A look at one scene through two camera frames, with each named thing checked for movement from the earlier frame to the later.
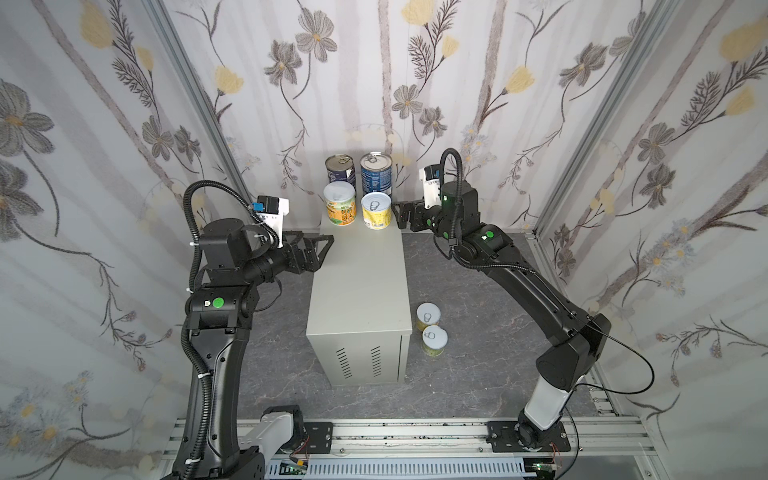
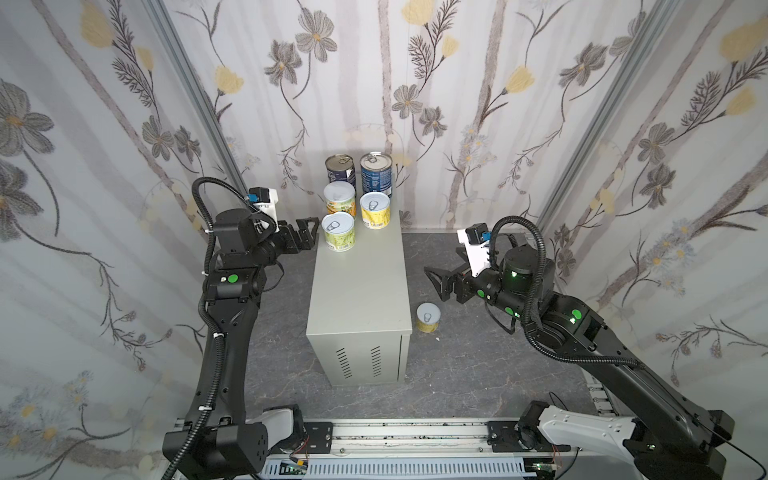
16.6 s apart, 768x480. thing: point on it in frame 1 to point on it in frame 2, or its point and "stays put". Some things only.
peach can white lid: [341, 202] stays put
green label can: [434, 340] to [339, 231]
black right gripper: [417, 216] to [455, 285]
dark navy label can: [341, 168] stays put
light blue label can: [376, 169] stays put
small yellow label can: [376, 210] stays put
